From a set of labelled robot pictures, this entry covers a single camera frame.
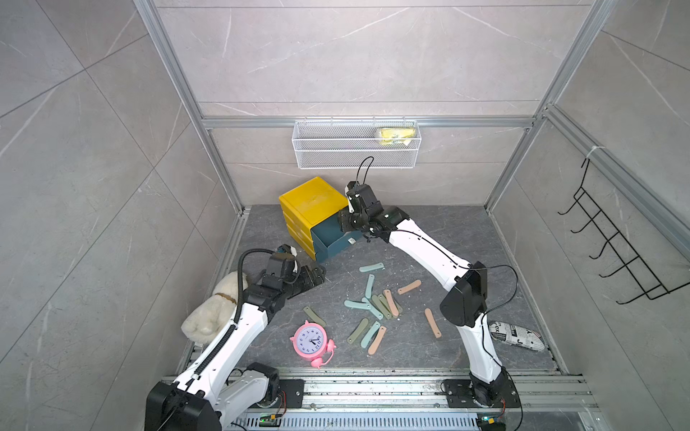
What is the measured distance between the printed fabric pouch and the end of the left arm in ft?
1.93

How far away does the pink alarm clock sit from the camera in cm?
80

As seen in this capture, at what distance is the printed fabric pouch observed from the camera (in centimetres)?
81
